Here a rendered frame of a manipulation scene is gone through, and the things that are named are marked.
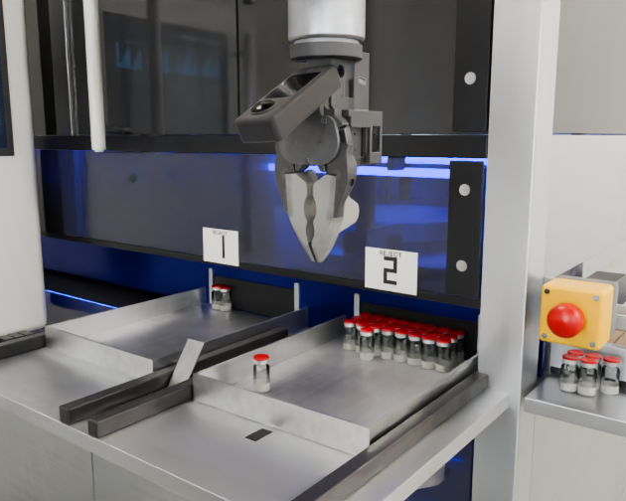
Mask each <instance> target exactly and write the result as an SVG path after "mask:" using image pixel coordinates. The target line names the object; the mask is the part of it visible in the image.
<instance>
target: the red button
mask: <svg viewBox="0 0 626 501"><path fill-rule="evenodd" d="M547 323H548V328H549V330H550V331H551V332H552V333H553V334H554V335H556V336H558V337H560V338H571V337H574V336H576V335H577V334H578V333H579V332H580V331H581V330H582V329H583V327H584V323H585V318H584V315H583V313H582V311H581V310H580V309H579V308H578V307H577V306H576V305H574V304H571V303H560V304H558V305H557V306H555V307H554V308H552V309H551V310H550V311H549V313H548V317H547Z"/></svg>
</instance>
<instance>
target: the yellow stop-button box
mask: <svg viewBox="0 0 626 501"><path fill-rule="evenodd" d="M617 287H618V283H617V282H616V281H609V280H601V279H593V278H585V277H576V276H568V275H559V276H557V277H556V278H554V279H553V280H551V281H549V282H547V283H545V284H544V285H543V287H542V303H541V319H540V335H539V337H540V339H541V340H542V341H547V342H552V343H557V344H562V345H568V346H573V347H579V348H584V349H589V350H595V351H597V350H599V349H600V348H601V347H602V346H603V345H604V344H605V343H606V342H607V341H608V340H610V339H611V338H612V337H613V335H614V323H615V311H616V299H617ZM560 303H571V304H574V305H576V306H577V307H578V308H579V309H580V310H581V311H582V313H583V315H584V318H585V323H584V327H583V329H582V330H581V331H580V332H579V333H578V334H577V335H576V336H574V337H571V338H560V337H558V336H556V335H554V334H553V333H552V332H551V331H550V330H549V328H548V323H547V317H548V313H549V311H550V310H551V309H552V308H554V307H555V306H557V305H558V304H560Z"/></svg>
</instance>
